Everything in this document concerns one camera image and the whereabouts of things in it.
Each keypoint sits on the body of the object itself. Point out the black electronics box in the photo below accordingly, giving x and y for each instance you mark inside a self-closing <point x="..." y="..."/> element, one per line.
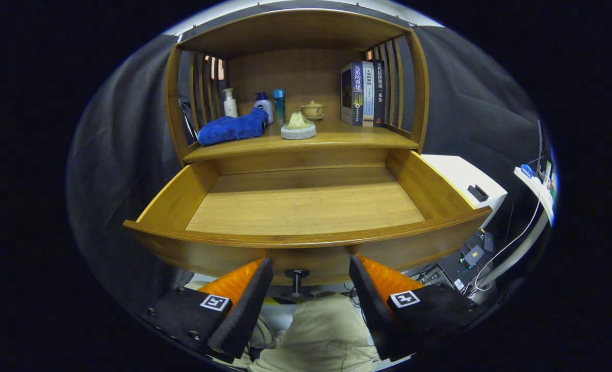
<point x="432" y="275"/>

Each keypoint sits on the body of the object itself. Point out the white desk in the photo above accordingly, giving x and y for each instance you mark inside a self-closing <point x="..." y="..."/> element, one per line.
<point x="536" y="191"/>

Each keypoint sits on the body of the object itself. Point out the clear blue bottle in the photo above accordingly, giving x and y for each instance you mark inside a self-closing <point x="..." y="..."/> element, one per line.
<point x="279" y="106"/>

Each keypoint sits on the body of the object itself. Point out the yellow lidded tea cup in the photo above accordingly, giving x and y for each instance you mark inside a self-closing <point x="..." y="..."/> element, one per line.
<point x="312" y="109"/>

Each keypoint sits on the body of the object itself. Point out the small blue object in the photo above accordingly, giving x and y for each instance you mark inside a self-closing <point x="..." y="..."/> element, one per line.
<point x="527" y="170"/>

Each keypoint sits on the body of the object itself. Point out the white pump bottle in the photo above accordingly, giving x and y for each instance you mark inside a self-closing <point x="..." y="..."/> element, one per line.
<point x="230" y="106"/>

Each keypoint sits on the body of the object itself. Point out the blue towel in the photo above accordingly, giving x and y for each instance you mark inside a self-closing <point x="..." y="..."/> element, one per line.
<point x="228" y="129"/>

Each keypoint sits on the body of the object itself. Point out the blue spine book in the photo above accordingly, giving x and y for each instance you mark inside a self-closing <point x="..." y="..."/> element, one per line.
<point x="355" y="93"/>

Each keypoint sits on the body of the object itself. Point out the black drawer knob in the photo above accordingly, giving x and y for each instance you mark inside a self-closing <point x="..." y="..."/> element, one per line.
<point x="296" y="281"/>

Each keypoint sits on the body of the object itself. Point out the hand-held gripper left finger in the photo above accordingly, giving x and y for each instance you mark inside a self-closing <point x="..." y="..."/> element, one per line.
<point x="251" y="305"/>

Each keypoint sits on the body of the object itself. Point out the wooden countertop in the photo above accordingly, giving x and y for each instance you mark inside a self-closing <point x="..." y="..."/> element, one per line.
<point x="347" y="136"/>

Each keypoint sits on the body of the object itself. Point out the wooden cabinet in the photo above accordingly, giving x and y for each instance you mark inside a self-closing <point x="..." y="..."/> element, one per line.
<point x="290" y="31"/>

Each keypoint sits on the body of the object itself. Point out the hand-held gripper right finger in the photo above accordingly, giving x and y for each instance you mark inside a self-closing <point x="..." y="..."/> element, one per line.
<point x="373" y="305"/>

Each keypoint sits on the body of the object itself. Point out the pale green scrubbing brush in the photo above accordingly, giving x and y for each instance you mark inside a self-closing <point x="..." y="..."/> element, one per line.
<point x="298" y="126"/>

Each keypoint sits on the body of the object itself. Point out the yellow saucer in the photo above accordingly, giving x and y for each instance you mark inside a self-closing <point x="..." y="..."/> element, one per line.
<point x="315" y="119"/>

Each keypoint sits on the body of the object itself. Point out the small black device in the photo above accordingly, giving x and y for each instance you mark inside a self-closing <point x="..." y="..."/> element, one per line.
<point x="477" y="192"/>

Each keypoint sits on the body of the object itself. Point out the wooden drawer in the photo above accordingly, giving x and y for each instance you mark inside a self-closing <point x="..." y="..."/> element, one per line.
<point x="306" y="206"/>

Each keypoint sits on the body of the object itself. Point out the white lotion bottle blue cap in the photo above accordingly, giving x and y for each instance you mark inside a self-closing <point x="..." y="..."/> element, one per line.
<point x="264" y="107"/>

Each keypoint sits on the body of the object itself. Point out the person's beige trousers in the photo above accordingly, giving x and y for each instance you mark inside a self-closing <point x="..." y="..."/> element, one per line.
<point x="326" y="336"/>

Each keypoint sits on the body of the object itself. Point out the black power adapter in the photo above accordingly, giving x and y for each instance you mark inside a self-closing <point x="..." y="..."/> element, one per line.
<point x="474" y="254"/>

